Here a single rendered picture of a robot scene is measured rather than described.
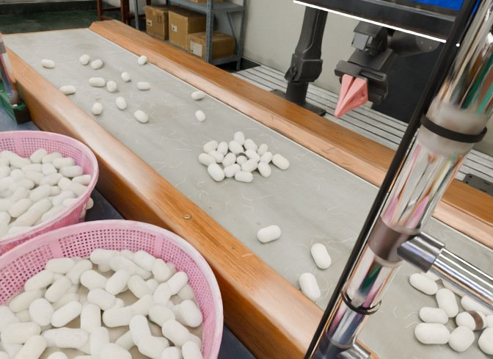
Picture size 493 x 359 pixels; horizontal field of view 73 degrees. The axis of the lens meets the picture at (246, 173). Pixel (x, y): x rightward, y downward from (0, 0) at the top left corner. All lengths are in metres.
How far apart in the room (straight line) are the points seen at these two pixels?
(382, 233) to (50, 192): 0.50
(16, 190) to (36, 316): 0.22
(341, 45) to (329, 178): 2.18
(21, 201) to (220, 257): 0.30
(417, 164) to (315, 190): 0.43
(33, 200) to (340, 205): 0.47
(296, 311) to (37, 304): 0.28
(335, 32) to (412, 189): 2.62
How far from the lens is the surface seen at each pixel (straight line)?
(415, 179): 0.18
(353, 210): 0.58
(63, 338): 0.41
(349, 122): 1.04
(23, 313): 0.45
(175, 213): 0.47
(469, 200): 0.68
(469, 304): 0.51
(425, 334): 0.45
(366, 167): 0.67
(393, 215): 0.19
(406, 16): 0.30
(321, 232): 0.52
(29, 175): 0.62
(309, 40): 0.96
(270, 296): 0.40
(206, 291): 0.41
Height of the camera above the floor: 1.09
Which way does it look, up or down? 36 degrees down
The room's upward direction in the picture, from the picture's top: 8 degrees clockwise
